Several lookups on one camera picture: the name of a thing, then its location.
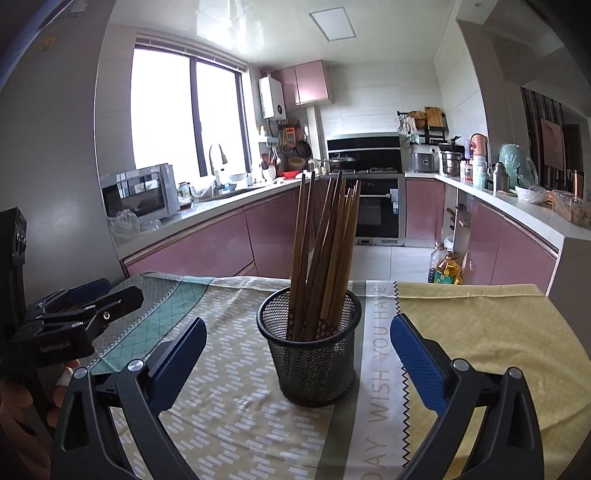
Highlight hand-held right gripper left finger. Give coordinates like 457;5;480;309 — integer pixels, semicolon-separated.
50;316;207;480

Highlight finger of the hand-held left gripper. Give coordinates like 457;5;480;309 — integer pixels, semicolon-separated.
25;285;145;343
36;278;112;311

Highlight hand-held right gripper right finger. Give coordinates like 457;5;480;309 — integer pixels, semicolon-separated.
390;313;546;480

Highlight black mesh utensil holder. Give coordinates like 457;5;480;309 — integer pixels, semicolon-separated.
257;287;362;408

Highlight bundle of wooden chopsticks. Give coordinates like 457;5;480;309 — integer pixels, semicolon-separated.
286;170;362;342

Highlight person's left hand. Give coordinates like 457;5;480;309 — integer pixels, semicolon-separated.
0;362;77;462

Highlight patchwork patterned tablecloth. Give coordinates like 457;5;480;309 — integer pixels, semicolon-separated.
88;271;591;480

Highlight clear plastic bag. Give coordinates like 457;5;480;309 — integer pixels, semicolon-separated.
108;209;162;238

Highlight yellow oil bottle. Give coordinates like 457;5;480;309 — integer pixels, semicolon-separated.
434;251;462;284

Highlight pink base cabinets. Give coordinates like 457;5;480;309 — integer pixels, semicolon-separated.
121;182;324;280
405;178;561;296

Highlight white microwave oven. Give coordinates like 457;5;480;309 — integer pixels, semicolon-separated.
100;163;181;222

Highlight grey refrigerator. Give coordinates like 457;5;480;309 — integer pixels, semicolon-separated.
0;0;125;324

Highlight black built-in oven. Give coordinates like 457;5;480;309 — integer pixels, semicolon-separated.
323;178;402;245

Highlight steel kitchen faucet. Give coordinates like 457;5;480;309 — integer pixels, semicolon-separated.
209;143;229;185

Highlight kitchen window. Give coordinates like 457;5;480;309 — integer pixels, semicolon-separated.
131;44;247;178

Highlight silver rice cooker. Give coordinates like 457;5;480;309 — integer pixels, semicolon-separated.
410;151;438;175

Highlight steel stock pot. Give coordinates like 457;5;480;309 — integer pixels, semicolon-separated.
438;151;465;178

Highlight steel thermos flask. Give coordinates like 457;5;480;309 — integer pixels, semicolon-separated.
489;161;509;193

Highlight white bowl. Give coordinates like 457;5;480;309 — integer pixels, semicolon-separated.
515;185;550;205

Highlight black wok with lid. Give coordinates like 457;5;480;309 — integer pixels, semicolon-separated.
329;154;358;174

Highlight black range hood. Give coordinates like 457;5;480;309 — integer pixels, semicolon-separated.
327;135;402;172

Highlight teal green jar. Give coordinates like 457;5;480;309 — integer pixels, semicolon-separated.
498;143;532;188

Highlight clear plastic food container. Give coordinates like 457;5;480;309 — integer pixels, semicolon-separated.
551;189;591;224

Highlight ceiling light panel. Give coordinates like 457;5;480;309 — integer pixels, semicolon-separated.
309;7;357;42

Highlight black wall rack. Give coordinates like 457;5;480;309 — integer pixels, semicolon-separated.
396;107;448;146

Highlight brown wall picture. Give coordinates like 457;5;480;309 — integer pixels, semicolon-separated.
539;117;566;171

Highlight white wall water heater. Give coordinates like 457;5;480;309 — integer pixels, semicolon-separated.
259;76;287;120

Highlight pink wall cabinet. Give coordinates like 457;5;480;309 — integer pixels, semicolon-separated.
271;60;329;108

